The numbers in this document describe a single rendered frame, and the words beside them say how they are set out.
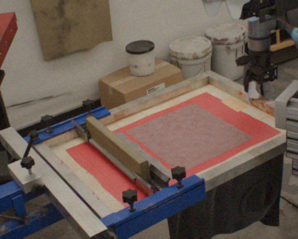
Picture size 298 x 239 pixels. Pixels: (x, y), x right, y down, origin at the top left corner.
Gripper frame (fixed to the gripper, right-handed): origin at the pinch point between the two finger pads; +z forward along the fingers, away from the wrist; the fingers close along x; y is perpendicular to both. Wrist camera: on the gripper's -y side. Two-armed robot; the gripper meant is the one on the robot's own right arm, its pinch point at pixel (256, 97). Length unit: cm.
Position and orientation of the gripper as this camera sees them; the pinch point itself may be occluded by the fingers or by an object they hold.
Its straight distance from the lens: 207.6
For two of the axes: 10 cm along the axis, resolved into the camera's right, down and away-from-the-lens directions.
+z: 1.1, 8.6, 5.0
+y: 5.4, 3.7, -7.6
